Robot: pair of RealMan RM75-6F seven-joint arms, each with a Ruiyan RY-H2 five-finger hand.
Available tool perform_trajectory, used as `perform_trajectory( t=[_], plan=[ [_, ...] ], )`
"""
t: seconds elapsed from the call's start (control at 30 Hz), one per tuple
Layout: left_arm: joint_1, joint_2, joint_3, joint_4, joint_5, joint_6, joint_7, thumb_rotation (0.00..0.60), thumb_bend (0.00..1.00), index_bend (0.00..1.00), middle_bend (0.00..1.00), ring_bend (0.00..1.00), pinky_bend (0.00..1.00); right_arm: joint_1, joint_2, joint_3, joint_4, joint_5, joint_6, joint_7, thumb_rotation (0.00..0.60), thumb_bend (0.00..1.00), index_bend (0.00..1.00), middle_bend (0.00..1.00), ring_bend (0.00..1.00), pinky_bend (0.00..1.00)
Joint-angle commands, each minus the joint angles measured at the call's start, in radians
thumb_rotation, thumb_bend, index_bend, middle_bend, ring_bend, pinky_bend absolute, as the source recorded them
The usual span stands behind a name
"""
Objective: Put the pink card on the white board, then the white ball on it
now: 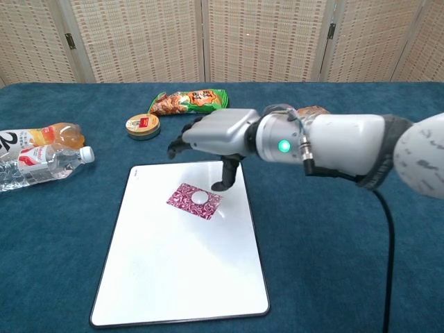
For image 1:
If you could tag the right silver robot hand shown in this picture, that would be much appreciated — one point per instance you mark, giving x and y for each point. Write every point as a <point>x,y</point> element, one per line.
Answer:
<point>222,133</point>

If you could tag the white round magnet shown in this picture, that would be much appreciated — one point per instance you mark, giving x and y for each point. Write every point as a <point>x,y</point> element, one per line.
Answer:
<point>200,197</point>

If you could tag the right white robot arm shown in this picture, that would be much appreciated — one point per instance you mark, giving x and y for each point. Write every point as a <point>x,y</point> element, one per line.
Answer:
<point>347,145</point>

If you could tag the white rectangular board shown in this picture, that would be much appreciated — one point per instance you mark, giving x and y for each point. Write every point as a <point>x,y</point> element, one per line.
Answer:
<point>180,263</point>

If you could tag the green snack bag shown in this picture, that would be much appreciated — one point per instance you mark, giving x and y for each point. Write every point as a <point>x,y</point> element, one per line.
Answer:
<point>187,102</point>

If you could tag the round gold tin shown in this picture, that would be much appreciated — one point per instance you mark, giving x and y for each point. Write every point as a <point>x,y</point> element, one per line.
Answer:
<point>143,126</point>

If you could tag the brown spout pouch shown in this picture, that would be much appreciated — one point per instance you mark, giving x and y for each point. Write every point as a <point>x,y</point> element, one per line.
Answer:
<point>312,111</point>

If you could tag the woven bamboo folding screen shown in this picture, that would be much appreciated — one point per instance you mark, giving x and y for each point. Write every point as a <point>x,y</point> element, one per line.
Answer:
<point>145,38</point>

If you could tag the dark metal screen hinge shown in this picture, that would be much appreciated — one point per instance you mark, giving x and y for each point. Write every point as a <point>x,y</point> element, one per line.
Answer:
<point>70,41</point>
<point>332,30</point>

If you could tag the orange drink bottle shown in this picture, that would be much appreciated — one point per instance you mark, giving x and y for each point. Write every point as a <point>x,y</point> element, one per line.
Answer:
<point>66,134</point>

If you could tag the clear water bottle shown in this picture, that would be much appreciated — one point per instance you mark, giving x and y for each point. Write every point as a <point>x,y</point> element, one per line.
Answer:
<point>48,166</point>

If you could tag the teal table cloth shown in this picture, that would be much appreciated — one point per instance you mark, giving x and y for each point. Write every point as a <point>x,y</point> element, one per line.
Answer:
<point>329,277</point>

